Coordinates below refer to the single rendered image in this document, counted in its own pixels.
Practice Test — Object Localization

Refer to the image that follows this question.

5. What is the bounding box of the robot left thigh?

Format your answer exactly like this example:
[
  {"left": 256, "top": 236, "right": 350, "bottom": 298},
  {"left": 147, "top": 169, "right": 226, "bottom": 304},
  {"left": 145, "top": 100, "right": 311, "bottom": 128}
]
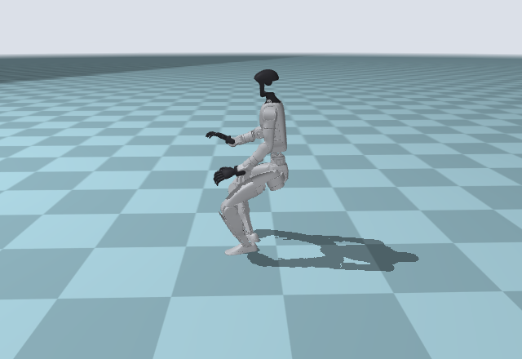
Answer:
[{"left": 220, "top": 170, "right": 285, "bottom": 216}]

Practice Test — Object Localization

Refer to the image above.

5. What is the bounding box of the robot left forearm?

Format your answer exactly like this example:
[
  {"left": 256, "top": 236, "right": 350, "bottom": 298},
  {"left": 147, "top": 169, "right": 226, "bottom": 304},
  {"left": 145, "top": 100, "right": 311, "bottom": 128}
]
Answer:
[{"left": 237, "top": 144, "right": 269, "bottom": 175}]

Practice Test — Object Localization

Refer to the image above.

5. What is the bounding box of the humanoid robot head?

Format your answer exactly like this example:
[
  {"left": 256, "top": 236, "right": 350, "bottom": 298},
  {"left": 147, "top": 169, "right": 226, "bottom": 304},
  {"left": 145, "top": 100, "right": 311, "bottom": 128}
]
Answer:
[{"left": 254, "top": 69, "right": 280, "bottom": 104}]

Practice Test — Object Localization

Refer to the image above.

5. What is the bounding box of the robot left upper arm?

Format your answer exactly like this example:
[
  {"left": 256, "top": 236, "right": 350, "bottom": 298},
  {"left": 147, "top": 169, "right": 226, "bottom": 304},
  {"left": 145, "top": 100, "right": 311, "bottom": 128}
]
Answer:
[{"left": 262, "top": 107, "right": 277, "bottom": 154}]

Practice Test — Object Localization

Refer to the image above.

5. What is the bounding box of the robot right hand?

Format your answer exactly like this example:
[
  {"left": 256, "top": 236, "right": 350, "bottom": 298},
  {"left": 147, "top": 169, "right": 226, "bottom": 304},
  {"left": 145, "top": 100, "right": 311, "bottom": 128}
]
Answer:
[{"left": 206, "top": 131, "right": 235, "bottom": 144}]

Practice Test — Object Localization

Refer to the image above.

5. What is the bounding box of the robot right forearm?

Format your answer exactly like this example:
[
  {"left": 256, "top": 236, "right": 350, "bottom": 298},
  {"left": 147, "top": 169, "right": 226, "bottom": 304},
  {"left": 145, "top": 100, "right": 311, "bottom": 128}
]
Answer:
[{"left": 228, "top": 129, "right": 256, "bottom": 147}]

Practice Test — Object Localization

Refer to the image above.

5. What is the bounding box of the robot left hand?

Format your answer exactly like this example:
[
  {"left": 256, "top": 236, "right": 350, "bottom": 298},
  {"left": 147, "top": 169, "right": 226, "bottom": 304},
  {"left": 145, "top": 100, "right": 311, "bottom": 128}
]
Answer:
[{"left": 214, "top": 166, "right": 246, "bottom": 186}]

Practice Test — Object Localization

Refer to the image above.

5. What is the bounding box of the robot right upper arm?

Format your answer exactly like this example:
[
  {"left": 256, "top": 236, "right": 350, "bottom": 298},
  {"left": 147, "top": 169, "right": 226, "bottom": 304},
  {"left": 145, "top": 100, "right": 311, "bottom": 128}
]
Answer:
[{"left": 254, "top": 126, "right": 263, "bottom": 139}]

